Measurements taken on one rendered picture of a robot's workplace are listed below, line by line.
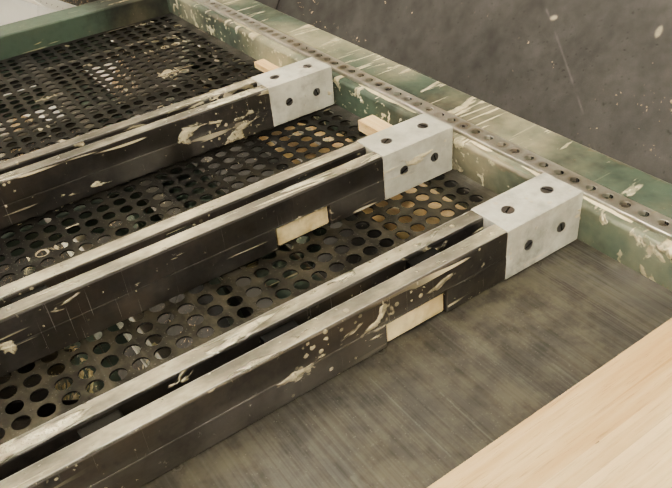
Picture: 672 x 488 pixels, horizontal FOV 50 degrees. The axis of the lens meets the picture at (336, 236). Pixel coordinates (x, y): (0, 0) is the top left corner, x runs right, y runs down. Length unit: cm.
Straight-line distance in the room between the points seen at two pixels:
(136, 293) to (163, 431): 24
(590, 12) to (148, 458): 171
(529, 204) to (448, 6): 159
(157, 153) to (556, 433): 73
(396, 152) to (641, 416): 47
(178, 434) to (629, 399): 42
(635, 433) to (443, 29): 184
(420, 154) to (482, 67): 126
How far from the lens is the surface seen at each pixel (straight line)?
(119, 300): 87
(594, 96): 203
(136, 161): 115
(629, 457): 70
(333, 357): 74
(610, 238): 92
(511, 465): 67
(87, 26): 183
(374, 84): 123
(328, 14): 285
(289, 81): 123
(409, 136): 102
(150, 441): 69
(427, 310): 81
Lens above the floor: 171
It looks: 42 degrees down
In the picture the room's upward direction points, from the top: 82 degrees counter-clockwise
